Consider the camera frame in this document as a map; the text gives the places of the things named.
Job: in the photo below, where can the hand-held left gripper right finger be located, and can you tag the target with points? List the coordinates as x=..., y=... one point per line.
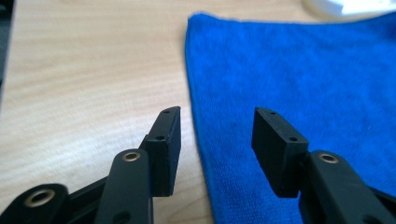
x=277, y=155

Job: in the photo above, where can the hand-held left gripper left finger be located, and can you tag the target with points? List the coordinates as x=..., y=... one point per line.
x=163, y=149

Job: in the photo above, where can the blue cloth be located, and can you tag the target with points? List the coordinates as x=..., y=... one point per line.
x=295, y=77

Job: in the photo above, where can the white object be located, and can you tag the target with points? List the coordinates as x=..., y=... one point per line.
x=345, y=6

